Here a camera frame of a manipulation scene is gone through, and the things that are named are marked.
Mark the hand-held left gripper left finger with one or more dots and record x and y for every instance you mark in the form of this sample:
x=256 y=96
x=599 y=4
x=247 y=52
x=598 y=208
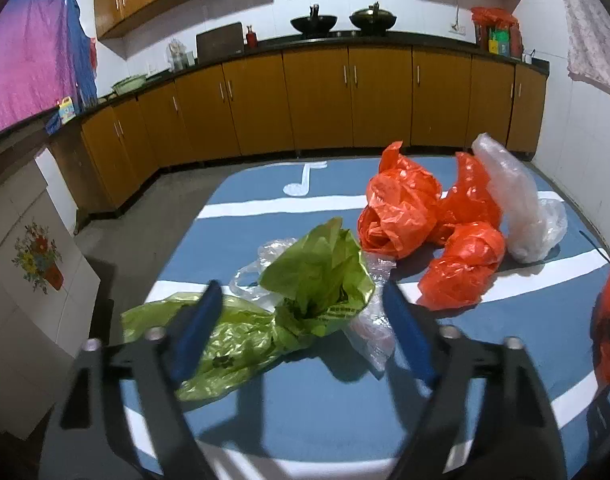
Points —
x=195 y=335

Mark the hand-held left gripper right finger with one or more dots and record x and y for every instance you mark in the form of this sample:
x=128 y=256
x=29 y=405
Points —
x=407 y=335

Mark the light green plastic bag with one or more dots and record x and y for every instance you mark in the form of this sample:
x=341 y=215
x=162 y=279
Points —
x=315 y=270

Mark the clear crumpled plastic bag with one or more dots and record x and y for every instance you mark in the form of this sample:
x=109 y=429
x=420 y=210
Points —
x=370 y=332

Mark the red plastic bag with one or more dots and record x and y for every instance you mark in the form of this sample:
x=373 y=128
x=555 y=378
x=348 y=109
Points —
x=467 y=195
x=460 y=270
x=400 y=205

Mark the blue white striped blanket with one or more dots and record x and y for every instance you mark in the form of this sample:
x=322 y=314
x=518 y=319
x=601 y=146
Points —
x=335 y=410

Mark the white board with flower print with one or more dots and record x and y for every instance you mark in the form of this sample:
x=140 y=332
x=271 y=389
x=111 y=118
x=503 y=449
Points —
x=30 y=320

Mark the bubble wrap bag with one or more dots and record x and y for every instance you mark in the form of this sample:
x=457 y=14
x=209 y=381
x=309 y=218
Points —
x=520 y=210

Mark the wooden lower cabinets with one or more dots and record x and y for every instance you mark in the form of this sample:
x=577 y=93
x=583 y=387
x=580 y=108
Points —
x=315 y=100

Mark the colourful small box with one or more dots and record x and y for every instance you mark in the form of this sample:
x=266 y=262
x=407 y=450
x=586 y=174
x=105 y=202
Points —
x=67 y=111

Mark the green basin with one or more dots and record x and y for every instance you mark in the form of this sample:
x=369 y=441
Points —
x=130 y=84

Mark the glass jar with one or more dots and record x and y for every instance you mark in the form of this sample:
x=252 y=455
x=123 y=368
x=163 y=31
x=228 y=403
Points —
x=176 y=57

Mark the brown cutting board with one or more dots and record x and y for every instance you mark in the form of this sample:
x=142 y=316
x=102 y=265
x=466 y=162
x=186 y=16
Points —
x=220 y=42

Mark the red bottle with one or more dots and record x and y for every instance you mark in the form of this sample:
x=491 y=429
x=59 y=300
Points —
x=251 y=37

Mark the black countertop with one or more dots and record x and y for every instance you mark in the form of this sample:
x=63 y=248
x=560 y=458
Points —
x=285 y=42

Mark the green box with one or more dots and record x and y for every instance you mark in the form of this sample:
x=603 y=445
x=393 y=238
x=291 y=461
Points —
x=499 y=42

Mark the black pot with lid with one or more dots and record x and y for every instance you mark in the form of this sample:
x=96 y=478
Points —
x=372 y=20

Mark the black wok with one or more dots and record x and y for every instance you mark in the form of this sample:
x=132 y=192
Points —
x=313 y=24

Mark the purple and blue hanging cloth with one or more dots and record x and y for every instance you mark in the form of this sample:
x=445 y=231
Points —
x=30 y=55

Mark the red bag with goods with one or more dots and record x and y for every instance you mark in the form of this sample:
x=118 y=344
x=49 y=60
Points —
x=492 y=17

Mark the pink floral hanging cloth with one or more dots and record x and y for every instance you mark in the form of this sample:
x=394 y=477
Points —
x=590 y=25

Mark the wall outlet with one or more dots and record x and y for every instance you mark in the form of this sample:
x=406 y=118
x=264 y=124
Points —
x=457 y=27

